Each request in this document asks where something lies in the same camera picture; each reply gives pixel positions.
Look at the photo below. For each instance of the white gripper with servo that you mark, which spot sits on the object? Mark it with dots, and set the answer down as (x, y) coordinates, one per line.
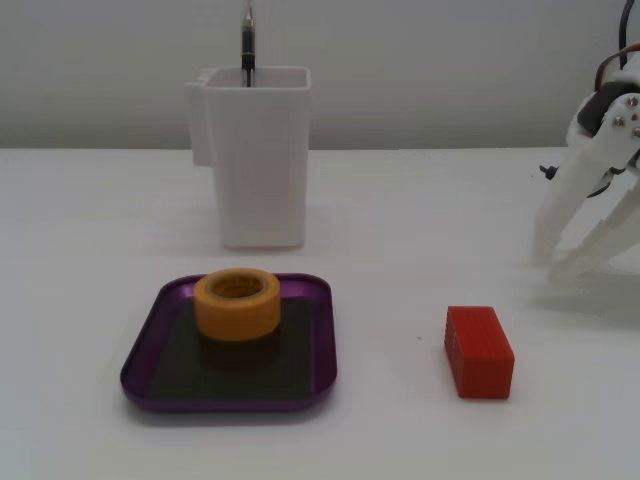
(619, 126)

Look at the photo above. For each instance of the yellow masking tape roll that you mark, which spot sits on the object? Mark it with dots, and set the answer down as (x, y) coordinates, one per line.
(235, 317)

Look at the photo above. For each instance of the red ribbed plastic block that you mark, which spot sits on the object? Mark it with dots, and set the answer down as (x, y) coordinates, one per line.
(482, 355)

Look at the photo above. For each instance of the white plastic pen holder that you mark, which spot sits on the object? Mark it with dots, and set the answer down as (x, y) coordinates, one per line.
(260, 165)

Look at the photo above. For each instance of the black ballpoint pen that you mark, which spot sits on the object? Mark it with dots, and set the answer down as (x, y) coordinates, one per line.
(248, 45)

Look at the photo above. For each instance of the purple metal tray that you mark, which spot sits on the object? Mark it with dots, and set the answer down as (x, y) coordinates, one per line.
(137, 370)

